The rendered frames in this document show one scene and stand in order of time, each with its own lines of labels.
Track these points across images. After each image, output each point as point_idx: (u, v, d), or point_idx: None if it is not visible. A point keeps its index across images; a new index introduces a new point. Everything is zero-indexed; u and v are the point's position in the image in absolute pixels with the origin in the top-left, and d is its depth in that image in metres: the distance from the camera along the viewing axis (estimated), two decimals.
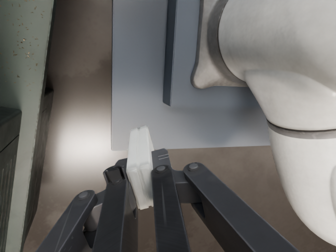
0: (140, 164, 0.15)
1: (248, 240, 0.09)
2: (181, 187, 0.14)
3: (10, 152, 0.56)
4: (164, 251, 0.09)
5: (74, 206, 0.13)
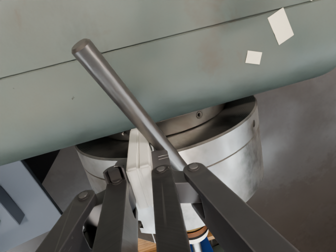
0: (140, 164, 0.15)
1: (248, 240, 0.09)
2: (181, 187, 0.14)
3: None
4: (164, 251, 0.09)
5: (74, 206, 0.13)
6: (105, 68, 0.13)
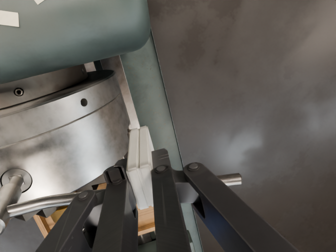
0: (140, 164, 0.15)
1: (248, 240, 0.09)
2: (181, 187, 0.14)
3: None
4: (164, 251, 0.09)
5: (74, 206, 0.13)
6: None
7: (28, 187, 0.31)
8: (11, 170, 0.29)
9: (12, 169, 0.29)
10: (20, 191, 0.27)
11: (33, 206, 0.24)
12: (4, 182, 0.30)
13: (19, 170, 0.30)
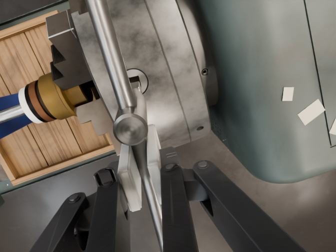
0: (149, 161, 0.15)
1: (256, 239, 0.09)
2: (190, 185, 0.14)
3: None
4: (171, 249, 0.09)
5: (65, 209, 0.13)
6: None
7: None
8: (145, 78, 0.30)
9: (147, 79, 0.30)
10: None
11: (146, 162, 0.18)
12: (132, 72, 0.29)
13: (145, 85, 0.30)
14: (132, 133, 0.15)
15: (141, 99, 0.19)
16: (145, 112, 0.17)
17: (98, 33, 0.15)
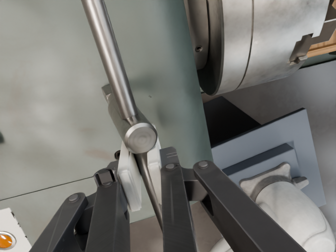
0: (149, 162, 0.15)
1: (256, 239, 0.09)
2: (190, 185, 0.14)
3: None
4: (171, 249, 0.09)
5: (65, 209, 0.13)
6: None
7: None
8: None
9: None
10: None
11: None
12: None
13: None
14: (144, 141, 0.16)
15: None
16: (146, 118, 0.18)
17: (102, 45, 0.14)
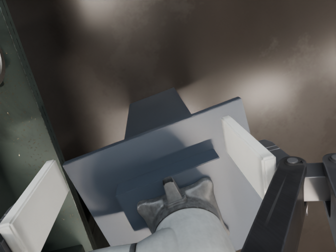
0: (262, 155, 0.13)
1: None
2: (322, 182, 0.12)
3: None
4: (251, 250, 0.08)
5: None
6: None
7: None
8: None
9: None
10: None
11: None
12: None
13: None
14: None
15: None
16: None
17: None
